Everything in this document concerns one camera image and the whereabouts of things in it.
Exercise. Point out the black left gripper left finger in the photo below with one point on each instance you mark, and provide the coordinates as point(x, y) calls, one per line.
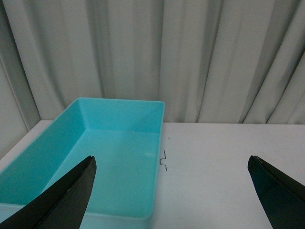
point(62, 205)

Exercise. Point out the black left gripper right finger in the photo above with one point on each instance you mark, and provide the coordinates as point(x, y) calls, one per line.
point(282, 197)

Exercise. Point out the turquoise plastic bin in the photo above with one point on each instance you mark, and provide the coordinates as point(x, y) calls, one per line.
point(123, 136)

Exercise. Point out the grey pleated curtain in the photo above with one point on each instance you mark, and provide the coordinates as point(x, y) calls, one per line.
point(209, 61)

